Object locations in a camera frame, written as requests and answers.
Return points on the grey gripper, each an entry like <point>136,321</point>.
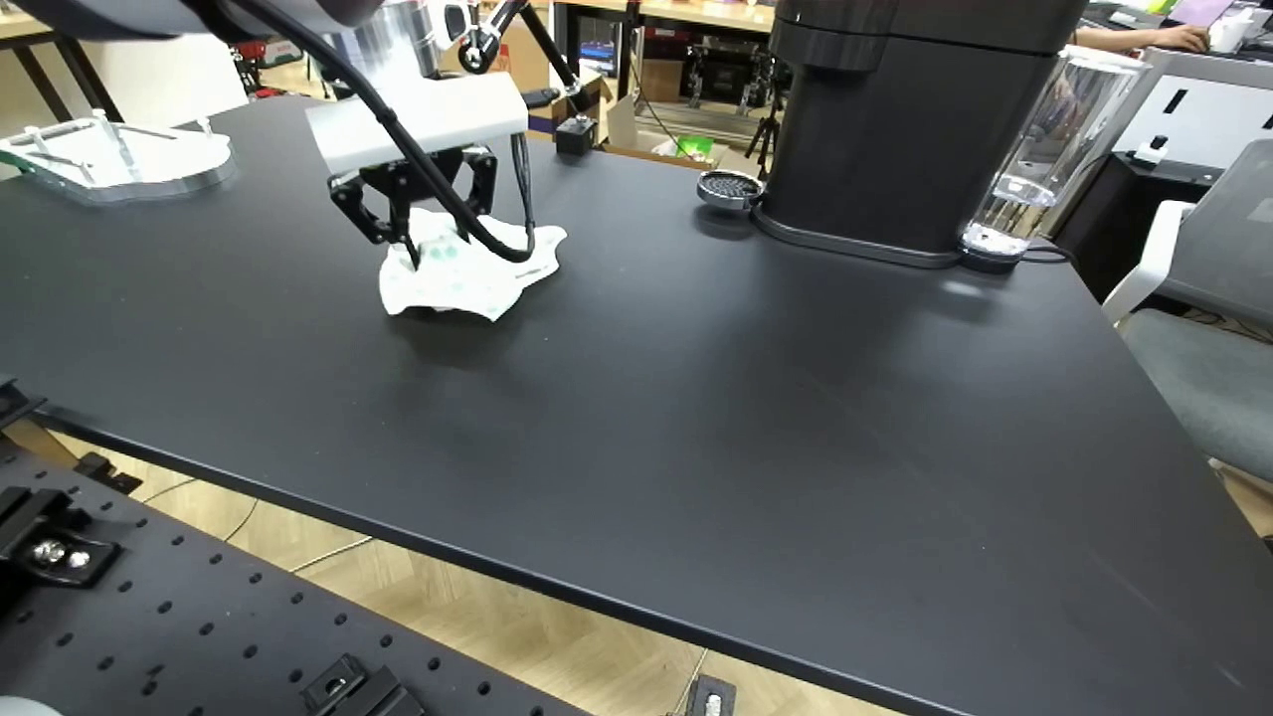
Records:
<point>445,117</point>

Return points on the white cloth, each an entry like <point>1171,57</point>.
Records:
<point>445,273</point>

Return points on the dark robot arm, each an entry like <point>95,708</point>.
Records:
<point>305,25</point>

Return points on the black rod desk stand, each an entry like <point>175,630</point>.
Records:
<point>480,44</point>

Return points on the cardboard box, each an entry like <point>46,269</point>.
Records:
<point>522,65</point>

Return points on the white board panel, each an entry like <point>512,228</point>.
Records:
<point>170,81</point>

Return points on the round black coffee lid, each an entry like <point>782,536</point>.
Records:
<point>728,191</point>

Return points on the black coffee machine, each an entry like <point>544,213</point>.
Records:
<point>900,117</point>

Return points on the black perforated mounting board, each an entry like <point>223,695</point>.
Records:
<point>189,626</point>

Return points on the grey office chair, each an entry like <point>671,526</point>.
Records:
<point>1200,310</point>

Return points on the black bracket with bolts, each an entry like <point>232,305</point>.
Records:
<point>46,544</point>

